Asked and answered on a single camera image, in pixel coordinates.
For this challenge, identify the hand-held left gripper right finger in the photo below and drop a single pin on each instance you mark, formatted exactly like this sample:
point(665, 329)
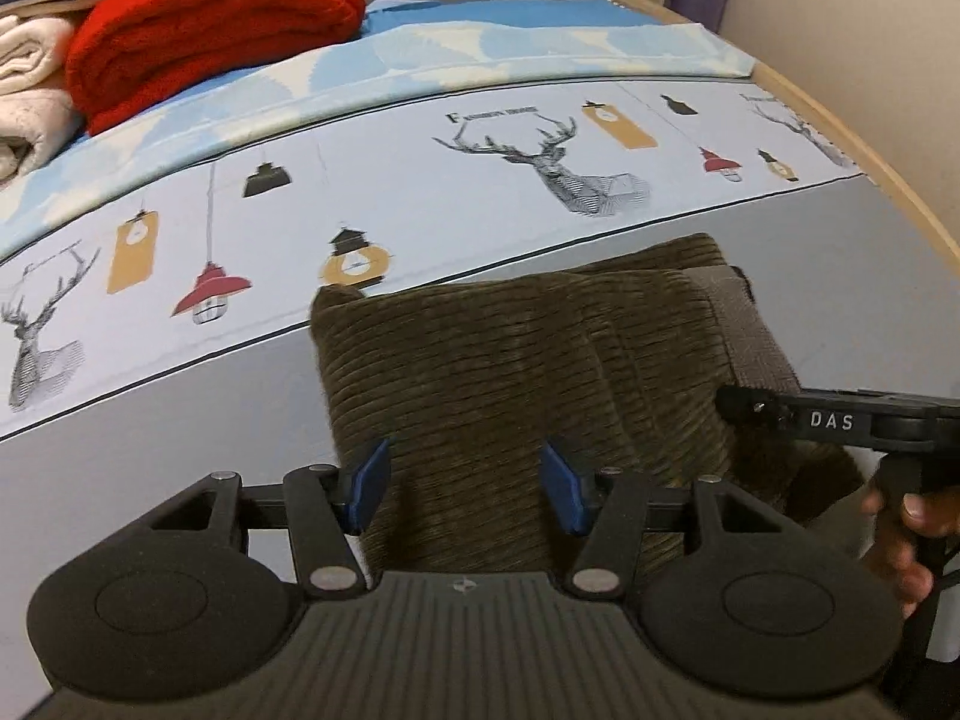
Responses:
point(562, 487)

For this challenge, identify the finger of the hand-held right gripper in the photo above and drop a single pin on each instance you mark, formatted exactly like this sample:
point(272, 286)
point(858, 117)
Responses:
point(750, 406)

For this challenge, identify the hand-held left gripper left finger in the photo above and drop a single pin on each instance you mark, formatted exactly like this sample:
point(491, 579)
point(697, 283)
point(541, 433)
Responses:
point(371, 480)

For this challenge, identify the person's right hand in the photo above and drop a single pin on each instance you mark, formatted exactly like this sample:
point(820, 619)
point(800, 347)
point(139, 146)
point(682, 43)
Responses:
point(926, 514)

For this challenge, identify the deer printed bed sheet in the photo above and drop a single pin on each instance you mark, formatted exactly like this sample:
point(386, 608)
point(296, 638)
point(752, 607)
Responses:
point(450, 187)

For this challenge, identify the light blue patterned blanket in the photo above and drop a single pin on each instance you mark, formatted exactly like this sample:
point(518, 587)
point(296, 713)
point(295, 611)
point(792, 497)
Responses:
point(450, 52)

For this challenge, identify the red folded blanket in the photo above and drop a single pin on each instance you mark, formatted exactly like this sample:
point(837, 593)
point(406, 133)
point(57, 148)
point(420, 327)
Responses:
point(210, 22)

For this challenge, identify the cream folded blanket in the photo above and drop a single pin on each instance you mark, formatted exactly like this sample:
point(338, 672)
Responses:
point(30, 105)

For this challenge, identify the wooden bed frame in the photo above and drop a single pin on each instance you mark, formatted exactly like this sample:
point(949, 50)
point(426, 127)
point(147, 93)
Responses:
point(862, 142)

